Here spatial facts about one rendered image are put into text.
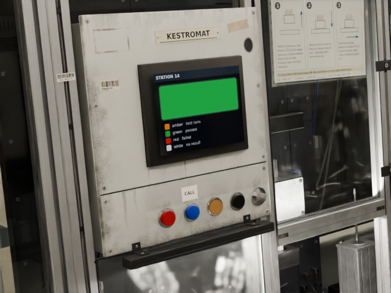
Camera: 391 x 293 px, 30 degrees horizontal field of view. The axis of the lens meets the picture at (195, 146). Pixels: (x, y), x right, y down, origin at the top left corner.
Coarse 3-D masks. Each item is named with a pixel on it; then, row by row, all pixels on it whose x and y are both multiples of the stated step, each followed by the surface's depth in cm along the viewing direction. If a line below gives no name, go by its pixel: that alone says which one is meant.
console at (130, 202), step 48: (96, 48) 135; (144, 48) 141; (192, 48) 148; (240, 48) 155; (96, 96) 136; (144, 96) 141; (96, 144) 137; (144, 144) 143; (240, 144) 155; (96, 192) 141; (144, 192) 143; (192, 192) 150; (240, 192) 157; (96, 240) 144; (144, 240) 144
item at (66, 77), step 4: (72, 72) 134; (56, 76) 132; (60, 76) 133; (64, 76) 133; (68, 76) 134; (72, 76) 134; (56, 80) 132; (60, 80) 133; (64, 80) 133; (68, 80) 134; (72, 80) 134
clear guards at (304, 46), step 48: (288, 0) 163; (336, 0) 172; (288, 48) 164; (336, 48) 173; (288, 96) 165; (336, 96) 174; (288, 144) 166; (336, 144) 175; (288, 192) 167; (336, 192) 176; (384, 192) 186; (240, 240) 159; (288, 240) 168; (144, 288) 146; (192, 288) 153; (240, 288) 160
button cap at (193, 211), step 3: (189, 207) 149; (192, 207) 149; (195, 207) 149; (189, 210) 149; (192, 210) 149; (195, 210) 150; (198, 210) 150; (186, 213) 149; (189, 213) 149; (192, 213) 149; (195, 213) 150; (198, 213) 150; (189, 216) 149; (192, 216) 149; (195, 216) 150; (192, 219) 149
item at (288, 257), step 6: (282, 246) 194; (288, 246) 196; (294, 246) 196; (282, 252) 191; (288, 252) 192; (294, 252) 194; (282, 258) 191; (288, 258) 192; (294, 258) 194; (282, 264) 191; (288, 264) 193; (294, 264) 194
